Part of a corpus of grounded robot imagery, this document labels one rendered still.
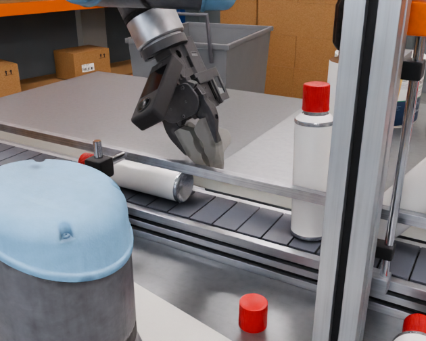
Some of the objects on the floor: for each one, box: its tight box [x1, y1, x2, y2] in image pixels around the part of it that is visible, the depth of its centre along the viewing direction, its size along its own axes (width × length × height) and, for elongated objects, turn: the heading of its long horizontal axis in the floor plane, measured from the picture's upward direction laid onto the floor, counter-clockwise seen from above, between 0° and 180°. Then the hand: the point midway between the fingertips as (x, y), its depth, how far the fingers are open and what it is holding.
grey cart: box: [125, 12, 273, 93], centre depth 321 cm, size 89×63×96 cm
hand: (213, 170), depth 76 cm, fingers closed
